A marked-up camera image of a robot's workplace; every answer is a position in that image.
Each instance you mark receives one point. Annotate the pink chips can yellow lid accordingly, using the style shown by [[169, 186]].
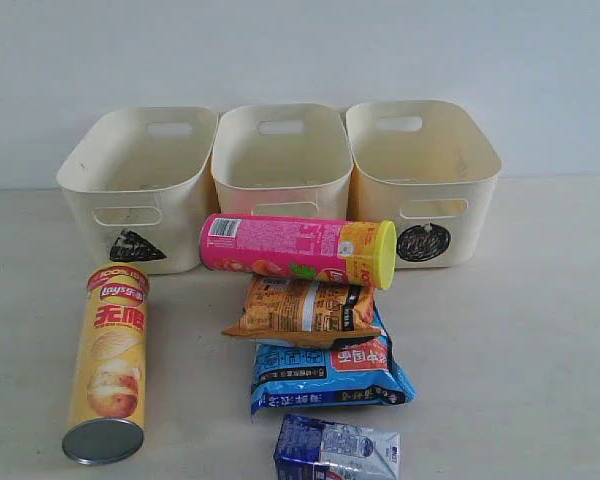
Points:
[[326, 250]]

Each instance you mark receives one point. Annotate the orange noodle packet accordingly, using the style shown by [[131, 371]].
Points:
[[306, 314]]

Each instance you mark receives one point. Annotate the blue noodle packet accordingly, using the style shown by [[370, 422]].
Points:
[[361, 374]]

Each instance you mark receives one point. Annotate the yellow Lay's chips can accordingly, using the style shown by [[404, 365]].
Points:
[[107, 409]]

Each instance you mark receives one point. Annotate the cream bin with square mark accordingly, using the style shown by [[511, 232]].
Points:
[[282, 160]]

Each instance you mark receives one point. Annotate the cream bin with circle mark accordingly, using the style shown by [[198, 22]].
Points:
[[426, 166]]

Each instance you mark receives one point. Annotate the cream bin with triangle mark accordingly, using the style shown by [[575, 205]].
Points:
[[139, 186]]

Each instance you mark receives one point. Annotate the blue white milk carton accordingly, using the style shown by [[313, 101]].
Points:
[[309, 448]]

